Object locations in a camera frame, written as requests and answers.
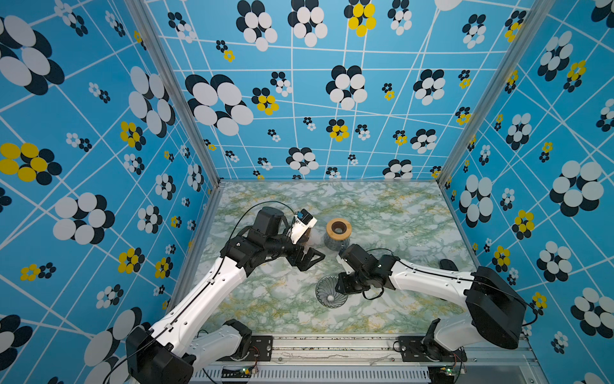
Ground round wooden dripper holder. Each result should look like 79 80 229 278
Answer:
326 218 353 241

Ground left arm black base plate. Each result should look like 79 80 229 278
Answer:
217 335 273 363

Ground clear glass carafe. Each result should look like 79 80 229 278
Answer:
324 233 350 253

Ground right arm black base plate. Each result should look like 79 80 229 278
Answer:
393 336 467 363

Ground left green circuit board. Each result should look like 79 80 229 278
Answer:
221 366 257 379

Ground aluminium front frame rail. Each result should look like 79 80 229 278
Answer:
187 334 547 383

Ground black orange tool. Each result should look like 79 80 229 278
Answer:
439 259 459 271

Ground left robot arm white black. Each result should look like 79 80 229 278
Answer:
126 202 325 383

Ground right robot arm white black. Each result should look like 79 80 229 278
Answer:
336 244 529 361

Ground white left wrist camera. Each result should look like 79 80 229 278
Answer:
289 209 318 245

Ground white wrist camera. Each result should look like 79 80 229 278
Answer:
289 209 318 245
338 244 370 274

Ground ribbed glass dripper cone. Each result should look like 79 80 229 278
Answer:
315 275 348 309

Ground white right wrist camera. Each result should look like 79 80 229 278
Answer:
338 244 370 274

